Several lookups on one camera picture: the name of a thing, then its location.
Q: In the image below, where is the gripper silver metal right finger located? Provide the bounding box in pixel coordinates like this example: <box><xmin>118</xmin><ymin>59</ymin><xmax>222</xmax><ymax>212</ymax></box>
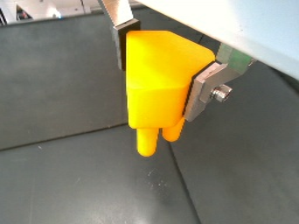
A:
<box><xmin>183</xmin><ymin>43</ymin><xmax>257</xmax><ymax>122</ymax></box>

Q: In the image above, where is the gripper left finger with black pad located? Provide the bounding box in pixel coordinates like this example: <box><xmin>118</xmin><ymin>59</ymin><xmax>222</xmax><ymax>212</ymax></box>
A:
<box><xmin>98</xmin><ymin>0</ymin><xmax>140</xmax><ymax>71</ymax></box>

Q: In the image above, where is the yellow three prong block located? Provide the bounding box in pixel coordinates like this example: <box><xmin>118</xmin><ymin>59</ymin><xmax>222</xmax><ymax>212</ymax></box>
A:
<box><xmin>126</xmin><ymin>31</ymin><xmax>215</xmax><ymax>157</ymax></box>

